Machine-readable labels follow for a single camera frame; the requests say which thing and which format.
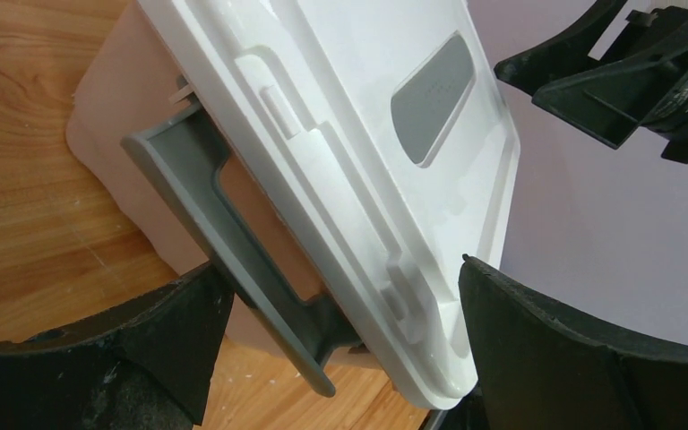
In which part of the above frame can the pink plastic bin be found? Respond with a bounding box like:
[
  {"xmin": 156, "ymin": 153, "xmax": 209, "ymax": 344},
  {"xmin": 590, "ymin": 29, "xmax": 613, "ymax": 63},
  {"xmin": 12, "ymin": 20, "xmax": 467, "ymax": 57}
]
[{"xmin": 64, "ymin": 0, "xmax": 381, "ymax": 399}]

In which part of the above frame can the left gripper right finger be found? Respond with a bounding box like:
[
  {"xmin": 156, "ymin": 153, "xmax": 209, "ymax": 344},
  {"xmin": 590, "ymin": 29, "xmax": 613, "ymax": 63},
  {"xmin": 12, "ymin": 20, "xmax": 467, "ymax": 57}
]
[{"xmin": 441, "ymin": 256, "xmax": 688, "ymax": 429}]

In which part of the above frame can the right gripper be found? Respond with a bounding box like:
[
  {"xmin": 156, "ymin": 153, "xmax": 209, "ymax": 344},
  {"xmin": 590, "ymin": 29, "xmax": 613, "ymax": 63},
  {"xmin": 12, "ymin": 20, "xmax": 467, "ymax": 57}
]
[{"xmin": 494, "ymin": 0, "xmax": 688, "ymax": 164}]

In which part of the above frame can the white plastic lid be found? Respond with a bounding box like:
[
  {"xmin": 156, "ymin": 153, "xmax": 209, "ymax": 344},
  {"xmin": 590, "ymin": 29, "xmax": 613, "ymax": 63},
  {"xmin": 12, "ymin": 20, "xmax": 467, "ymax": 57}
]
[{"xmin": 141, "ymin": 1, "xmax": 520, "ymax": 409}]

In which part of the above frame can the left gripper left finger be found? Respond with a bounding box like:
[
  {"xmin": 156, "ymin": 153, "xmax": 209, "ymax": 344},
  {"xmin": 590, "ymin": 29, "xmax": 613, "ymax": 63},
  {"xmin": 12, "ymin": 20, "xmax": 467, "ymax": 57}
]
[{"xmin": 0, "ymin": 264, "xmax": 234, "ymax": 429}]

